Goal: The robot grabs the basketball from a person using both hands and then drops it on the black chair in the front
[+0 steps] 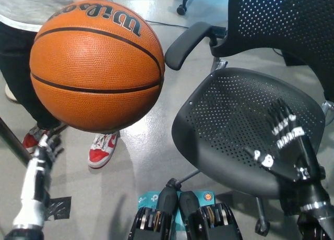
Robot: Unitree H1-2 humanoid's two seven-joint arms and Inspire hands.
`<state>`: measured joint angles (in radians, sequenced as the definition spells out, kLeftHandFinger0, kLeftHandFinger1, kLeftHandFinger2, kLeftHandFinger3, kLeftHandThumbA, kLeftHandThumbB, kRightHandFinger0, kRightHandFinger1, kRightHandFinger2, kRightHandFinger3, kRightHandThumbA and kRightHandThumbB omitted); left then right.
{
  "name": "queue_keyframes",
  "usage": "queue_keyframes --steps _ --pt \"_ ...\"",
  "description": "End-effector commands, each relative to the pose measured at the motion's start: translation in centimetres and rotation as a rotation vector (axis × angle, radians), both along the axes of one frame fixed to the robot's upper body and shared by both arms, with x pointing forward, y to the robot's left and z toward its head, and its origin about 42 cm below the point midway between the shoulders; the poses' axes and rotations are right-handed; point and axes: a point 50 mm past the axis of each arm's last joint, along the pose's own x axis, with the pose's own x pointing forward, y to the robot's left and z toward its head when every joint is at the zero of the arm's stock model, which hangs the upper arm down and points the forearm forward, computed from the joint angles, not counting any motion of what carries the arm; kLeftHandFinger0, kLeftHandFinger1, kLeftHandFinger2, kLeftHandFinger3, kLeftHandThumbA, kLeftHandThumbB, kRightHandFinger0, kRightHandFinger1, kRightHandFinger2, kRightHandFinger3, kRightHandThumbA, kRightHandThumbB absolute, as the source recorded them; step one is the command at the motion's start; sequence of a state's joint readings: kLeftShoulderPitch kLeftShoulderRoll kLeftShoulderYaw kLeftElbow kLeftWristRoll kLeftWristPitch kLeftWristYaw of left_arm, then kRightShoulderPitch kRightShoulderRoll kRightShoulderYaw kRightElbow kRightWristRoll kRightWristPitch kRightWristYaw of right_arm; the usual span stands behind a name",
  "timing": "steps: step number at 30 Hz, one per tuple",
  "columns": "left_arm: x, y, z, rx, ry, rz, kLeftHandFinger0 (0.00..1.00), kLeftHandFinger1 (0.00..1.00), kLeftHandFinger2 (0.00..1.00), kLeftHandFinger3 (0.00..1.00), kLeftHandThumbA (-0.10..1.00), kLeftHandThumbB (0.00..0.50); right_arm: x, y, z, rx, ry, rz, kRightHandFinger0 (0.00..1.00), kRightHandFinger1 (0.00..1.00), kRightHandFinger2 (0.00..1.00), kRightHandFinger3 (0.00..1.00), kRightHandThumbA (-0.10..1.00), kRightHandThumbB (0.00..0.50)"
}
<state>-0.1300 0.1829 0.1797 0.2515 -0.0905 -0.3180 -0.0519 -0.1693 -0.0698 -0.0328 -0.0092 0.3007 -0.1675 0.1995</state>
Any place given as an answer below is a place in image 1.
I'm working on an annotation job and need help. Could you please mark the orange Wilson basketball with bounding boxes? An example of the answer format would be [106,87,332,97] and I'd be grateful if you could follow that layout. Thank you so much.
[29,0,166,133]

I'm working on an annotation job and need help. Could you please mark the black perforated office chair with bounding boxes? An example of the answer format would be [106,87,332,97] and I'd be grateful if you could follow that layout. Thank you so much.
[164,0,334,237]

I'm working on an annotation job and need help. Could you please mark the person's left red white sneaker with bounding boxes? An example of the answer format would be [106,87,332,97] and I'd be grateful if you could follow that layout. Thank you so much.
[88,131,121,170]

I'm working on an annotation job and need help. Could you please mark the person's red white sneaker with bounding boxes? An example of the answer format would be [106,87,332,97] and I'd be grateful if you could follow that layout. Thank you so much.
[22,125,50,154]
[88,131,121,170]

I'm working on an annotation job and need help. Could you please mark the black chair leg with caster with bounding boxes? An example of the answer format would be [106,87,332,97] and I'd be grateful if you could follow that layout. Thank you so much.
[176,0,196,16]

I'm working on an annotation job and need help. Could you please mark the robot left black body block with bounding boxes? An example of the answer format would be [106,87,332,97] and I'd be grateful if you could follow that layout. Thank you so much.
[127,185,180,240]

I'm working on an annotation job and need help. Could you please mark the person's right red white sneaker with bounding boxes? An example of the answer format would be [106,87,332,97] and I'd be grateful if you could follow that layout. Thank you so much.
[22,125,50,154]

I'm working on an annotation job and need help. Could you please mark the person in grey shirt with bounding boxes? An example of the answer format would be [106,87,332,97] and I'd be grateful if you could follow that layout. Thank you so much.
[0,0,74,130]

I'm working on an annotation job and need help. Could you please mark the teal cardboard box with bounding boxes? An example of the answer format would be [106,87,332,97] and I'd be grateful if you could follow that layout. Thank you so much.
[138,189,216,235]

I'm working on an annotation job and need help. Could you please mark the black tape patch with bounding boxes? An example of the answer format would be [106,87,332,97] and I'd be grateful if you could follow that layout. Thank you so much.
[45,196,73,222]

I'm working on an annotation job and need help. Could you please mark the black slanted pole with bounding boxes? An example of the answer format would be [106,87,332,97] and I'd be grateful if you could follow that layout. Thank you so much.
[0,116,33,168]

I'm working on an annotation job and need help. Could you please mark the thin black floor cable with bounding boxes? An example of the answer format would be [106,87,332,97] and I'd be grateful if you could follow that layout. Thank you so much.
[147,19,189,30]

